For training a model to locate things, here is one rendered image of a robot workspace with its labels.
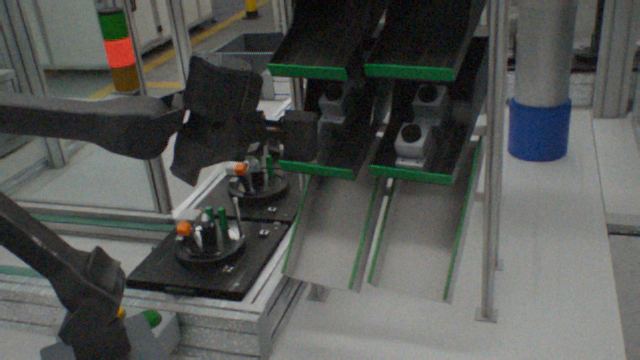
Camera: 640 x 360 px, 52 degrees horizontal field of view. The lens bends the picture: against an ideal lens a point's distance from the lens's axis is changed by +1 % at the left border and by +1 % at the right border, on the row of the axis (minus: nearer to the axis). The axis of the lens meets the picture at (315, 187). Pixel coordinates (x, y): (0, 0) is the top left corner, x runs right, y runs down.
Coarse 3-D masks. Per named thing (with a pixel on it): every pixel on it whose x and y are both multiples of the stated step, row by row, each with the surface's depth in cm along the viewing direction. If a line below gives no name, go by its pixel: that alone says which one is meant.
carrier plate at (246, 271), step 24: (168, 240) 133; (264, 240) 130; (144, 264) 126; (168, 264) 125; (240, 264) 123; (264, 264) 124; (144, 288) 121; (192, 288) 118; (216, 288) 116; (240, 288) 116
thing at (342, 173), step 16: (368, 48) 117; (320, 80) 114; (384, 80) 106; (304, 96) 110; (320, 96) 114; (368, 96) 112; (384, 96) 107; (320, 112) 113; (368, 112) 110; (384, 112) 108; (352, 128) 108; (368, 128) 107; (336, 144) 107; (352, 144) 106; (368, 144) 104; (288, 160) 107; (336, 160) 105; (352, 160) 104; (320, 176) 104; (336, 176) 102; (352, 176) 100
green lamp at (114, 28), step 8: (104, 16) 123; (112, 16) 123; (120, 16) 124; (104, 24) 123; (112, 24) 123; (120, 24) 124; (104, 32) 124; (112, 32) 124; (120, 32) 124; (128, 32) 126; (104, 40) 125; (112, 40) 124; (120, 40) 125
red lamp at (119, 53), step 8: (128, 40) 126; (112, 48) 125; (120, 48) 125; (128, 48) 126; (112, 56) 126; (120, 56) 126; (128, 56) 127; (112, 64) 127; (120, 64) 127; (128, 64) 127
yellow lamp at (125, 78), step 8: (112, 72) 128; (120, 72) 127; (128, 72) 128; (136, 72) 129; (120, 80) 128; (128, 80) 128; (136, 80) 130; (120, 88) 129; (128, 88) 129; (136, 88) 130
